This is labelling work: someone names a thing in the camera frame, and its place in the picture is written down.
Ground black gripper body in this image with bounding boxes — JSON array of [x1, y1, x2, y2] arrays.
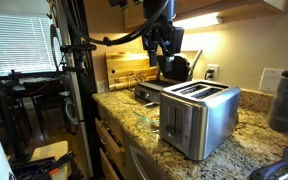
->
[[142, 0, 185, 56]]

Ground stainless steel two-slot toaster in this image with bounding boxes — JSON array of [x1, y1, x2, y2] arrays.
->
[[158, 79, 242, 162]]

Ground glass bowl rim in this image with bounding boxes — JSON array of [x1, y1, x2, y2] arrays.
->
[[128, 144, 152, 180]]

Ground black contact grill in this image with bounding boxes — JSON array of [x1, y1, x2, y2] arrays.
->
[[133, 49, 204, 103]]

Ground under-cabinet strip light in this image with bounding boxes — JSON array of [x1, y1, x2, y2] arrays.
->
[[172, 12, 223, 33]]

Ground wooden cutting board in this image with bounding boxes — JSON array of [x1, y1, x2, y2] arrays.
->
[[104, 51, 159, 92]]

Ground wooden cabinet drawer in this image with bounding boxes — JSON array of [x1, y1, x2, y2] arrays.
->
[[97, 104, 126, 144], [94, 118, 126, 168], [98, 147, 121, 180]]

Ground black vertical stand pole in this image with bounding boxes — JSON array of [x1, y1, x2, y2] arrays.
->
[[62, 0, 105, 179]]

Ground dark wooden chair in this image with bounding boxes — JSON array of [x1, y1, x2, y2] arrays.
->
[[33, 91, 72, 134]]

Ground dark grey water bottle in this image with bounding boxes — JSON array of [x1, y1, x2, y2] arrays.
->
[[268, 64, 288, 134]]

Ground dark dining table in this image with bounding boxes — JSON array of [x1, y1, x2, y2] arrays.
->
[[0, 71, 72, 101]]

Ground white window blinds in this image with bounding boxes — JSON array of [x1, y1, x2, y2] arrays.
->
[[0, 13, 63, 76]]

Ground black tripod stand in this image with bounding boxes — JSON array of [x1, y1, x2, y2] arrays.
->
[[0, 69, 32, 161]]

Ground black tools pile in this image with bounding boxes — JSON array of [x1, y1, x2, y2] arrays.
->
[[9, 151, 76, 180]]

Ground white wall outlet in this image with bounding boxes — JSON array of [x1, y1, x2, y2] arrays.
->
[[205, 63, 220, 82]]

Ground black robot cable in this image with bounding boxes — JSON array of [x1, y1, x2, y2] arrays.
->
[[49, 0, 170, 64]]

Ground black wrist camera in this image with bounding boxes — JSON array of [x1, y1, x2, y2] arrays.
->
[[108, 0, 143, 10]]

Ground wooden wall cabinet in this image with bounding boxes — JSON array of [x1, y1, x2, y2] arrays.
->
[[175, 0, 288, 29]]

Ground black clamp bracket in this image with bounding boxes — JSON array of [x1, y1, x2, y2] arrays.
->
[[59, 43, 98, 54], [62, 65, 89, 76]]

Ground white blank wall plate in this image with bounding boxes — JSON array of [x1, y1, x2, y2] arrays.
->
[[259, 67, 284, 94]]

